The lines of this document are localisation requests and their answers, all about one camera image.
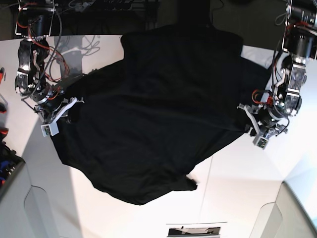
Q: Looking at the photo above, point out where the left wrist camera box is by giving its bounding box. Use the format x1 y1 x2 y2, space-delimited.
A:
253 135 268 150

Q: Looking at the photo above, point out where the printed paper sheet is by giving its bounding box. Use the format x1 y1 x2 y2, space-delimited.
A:
166 222 227 238

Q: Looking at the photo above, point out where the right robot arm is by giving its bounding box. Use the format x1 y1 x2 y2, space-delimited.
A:
15 0 83 123

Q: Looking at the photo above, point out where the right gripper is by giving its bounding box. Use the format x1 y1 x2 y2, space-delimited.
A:
34 97 84 124

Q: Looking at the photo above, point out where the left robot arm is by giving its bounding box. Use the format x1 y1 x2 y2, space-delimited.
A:
240 0 317 139

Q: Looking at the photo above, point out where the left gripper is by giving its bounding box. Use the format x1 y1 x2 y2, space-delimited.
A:
237 104 288 136

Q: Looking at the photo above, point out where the grey panel at right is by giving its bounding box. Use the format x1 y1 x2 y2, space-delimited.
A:
250 182 317 238

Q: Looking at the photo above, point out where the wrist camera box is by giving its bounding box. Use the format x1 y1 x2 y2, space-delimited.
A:
41 122 59 137
253 135 268 150

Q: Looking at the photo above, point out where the black t-shirt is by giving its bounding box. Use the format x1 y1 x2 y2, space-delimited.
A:
52 25 270 205

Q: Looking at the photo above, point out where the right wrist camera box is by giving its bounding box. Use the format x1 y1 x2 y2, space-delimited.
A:
41 122 59 137

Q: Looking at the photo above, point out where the orange black tool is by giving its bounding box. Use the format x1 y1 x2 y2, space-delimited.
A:
0 67 6 84

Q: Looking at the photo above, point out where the grey bin at left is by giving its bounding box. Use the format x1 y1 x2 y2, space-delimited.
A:
0 142 60 238

